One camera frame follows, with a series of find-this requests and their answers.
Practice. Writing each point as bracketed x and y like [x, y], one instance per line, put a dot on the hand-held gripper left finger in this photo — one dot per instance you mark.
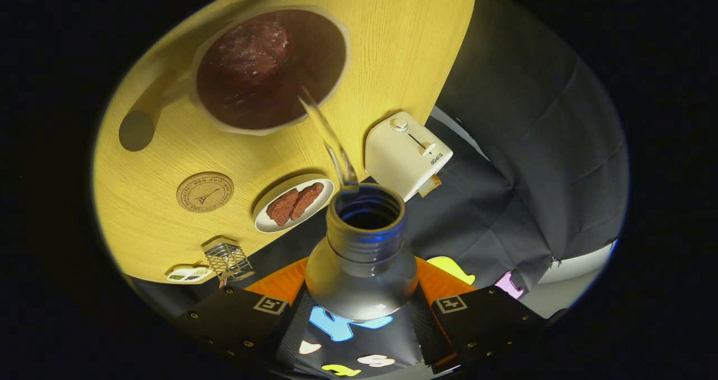
[291, 335]

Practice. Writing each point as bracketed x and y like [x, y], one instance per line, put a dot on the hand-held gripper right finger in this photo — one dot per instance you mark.
[429, 335]

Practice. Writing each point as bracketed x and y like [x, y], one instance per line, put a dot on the silver metal bottle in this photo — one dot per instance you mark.
[359, 279]

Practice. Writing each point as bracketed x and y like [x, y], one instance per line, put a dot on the round wooden coaster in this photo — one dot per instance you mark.
[205, 192]

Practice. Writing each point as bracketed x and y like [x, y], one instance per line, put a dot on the dark juice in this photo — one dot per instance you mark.
[252, 82]

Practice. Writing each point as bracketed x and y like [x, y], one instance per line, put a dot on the white oval plate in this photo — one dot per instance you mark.
[268, 225]

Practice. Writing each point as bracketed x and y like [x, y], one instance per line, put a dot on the white divided bean tray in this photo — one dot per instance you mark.
[190, 274]

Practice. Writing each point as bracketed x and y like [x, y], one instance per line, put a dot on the brown meat slice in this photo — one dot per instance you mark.
[282, 207]
[308, 199]

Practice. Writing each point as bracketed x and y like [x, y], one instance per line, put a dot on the toast slice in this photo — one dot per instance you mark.
[431, 186]

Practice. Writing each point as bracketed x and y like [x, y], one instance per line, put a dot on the cream white toaster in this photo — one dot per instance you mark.
[398, 161]

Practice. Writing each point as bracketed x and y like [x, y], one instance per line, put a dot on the wooden table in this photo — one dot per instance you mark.
[392, 43]

